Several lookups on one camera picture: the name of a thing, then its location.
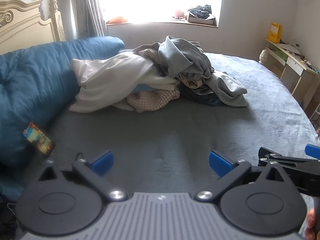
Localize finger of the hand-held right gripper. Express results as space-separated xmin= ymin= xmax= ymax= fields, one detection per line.
xmin=258 ymin=147 xmax=320 ymax=178
xmin=305 ymin=144 xmax=320 ymax=160

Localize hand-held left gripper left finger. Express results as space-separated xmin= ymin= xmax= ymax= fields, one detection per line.
xmin=37 ymin=151 xmax=127 ymax=202

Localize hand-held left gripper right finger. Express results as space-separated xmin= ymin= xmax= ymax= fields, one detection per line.
xmin=195 ymin=151 xmax=290 ymax=202

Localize grey sweatshirt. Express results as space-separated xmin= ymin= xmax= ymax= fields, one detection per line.
xmin=132 ymin=35 xmax=249 ymax=108

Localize dark crumpled clothes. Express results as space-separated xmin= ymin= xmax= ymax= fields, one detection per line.
xmin=189 ymin=4 xmax=213 ymax=19

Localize person's right hand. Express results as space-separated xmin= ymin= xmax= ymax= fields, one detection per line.
xmin=305 ymin=209 xmax=320 ymax=240

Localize grey plush bed blanket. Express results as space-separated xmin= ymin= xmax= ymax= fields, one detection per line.
xmin=0 ymin=49 xmax=320 ymax=195

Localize smartphone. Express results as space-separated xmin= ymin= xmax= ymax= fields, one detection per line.
xmin=22 ymin=122 xmax=56 ymax=155

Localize dark jeans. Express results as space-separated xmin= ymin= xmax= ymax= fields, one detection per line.
xmin=179 ymin=84 xmax=225 ymax=107

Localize pink checked garment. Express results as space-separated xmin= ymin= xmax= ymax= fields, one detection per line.
xmin=126 ymin=90 xmax=181 ymax=113

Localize cream desk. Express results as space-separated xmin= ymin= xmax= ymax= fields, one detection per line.
xmin=265 ymin=39 xmax=320 ymax=120

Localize white garment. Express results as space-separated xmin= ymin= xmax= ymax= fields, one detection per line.
xmin=69 ymin=52 xmax=179 ymax=113

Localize light blue garment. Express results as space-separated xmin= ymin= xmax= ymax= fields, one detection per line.
xmin=134 ymin=84 xmax=153 ymax=93

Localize beige garment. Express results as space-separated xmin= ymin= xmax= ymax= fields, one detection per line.
xmin=179 ymin=74 xmax=208 ymax=89

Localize blue duvet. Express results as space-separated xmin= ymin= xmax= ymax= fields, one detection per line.
xmin=0 ymin=36 xmax=125 ymax=200

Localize yellow box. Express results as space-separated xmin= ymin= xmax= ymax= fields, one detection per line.
xmin=268 ymin=22 xmax=283 ymax=43

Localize orange cloth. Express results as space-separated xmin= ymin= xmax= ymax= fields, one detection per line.
xmin=107 ymin=16 xmax=128 ymax=25

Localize grey curtain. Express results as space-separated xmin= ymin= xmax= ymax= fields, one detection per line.
xmin=70 ymin=0 xmax=108 ymax=39

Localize cream carved headboard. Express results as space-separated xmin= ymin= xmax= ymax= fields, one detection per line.
xmin=0 ymin=0 xmax=67 ymax=55

